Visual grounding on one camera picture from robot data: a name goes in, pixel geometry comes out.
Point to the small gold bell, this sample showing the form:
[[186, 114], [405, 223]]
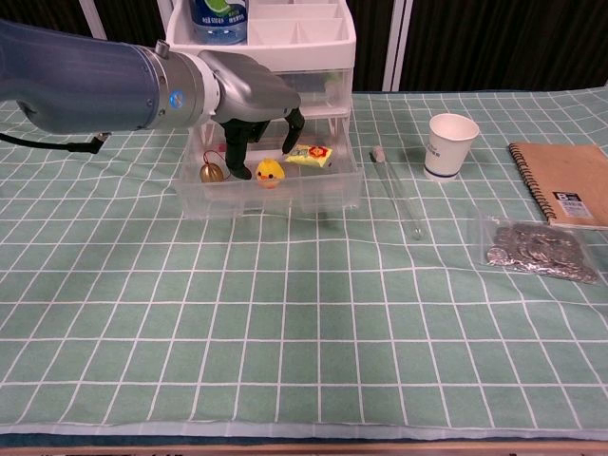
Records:
[[211, 173]]

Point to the glass test tube with cork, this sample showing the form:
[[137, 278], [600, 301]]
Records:
[[396, 190]]

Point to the clear drawer with football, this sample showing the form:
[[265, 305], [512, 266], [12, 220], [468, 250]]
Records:
[[323, 100]]

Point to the yellow snack packet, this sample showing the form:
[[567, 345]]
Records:
[[309, 156]]

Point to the white plastic drawer organizer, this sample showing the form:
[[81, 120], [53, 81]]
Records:
[[304, 47]]

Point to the clear bag of coins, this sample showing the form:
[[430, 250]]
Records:
[[537, 252]]

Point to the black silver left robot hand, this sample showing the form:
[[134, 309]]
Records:
[[256, 90]]

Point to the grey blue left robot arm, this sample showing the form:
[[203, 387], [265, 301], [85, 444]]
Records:
[[95, 81]]

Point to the brown spiral notebook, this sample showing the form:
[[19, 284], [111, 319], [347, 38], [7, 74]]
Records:
[[565, 176]]

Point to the green checked tablecloth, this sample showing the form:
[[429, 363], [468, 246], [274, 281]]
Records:
[[285, 309]]

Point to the blue drink bottle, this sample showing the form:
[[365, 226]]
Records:
[[219, 21]]

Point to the yellow rubber duck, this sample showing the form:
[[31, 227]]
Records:
[[270, 172]]

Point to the white partition post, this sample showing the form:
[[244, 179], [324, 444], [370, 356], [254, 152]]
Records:
[[396, 43], [92, 16]]

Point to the white paper cup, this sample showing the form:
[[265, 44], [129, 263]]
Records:
[[449, 147]]

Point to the clear plastic drawer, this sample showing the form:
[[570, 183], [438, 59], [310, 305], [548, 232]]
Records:
[[313, 195]]

